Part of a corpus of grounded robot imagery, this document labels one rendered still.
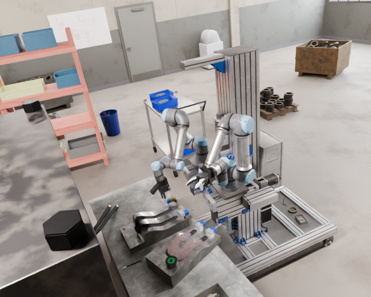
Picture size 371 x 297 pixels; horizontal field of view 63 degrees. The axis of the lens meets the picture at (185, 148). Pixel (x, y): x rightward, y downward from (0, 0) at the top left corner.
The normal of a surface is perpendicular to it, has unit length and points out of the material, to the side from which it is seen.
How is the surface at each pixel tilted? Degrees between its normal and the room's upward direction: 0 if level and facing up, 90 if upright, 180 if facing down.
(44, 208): 0
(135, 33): 90
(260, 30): 90
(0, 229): 0
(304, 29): 90
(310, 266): 0
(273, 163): 90
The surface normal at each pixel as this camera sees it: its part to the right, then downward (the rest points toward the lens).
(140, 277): -0.12, -0.87
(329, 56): -0.69, 0.42
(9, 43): 0.31, 0.42
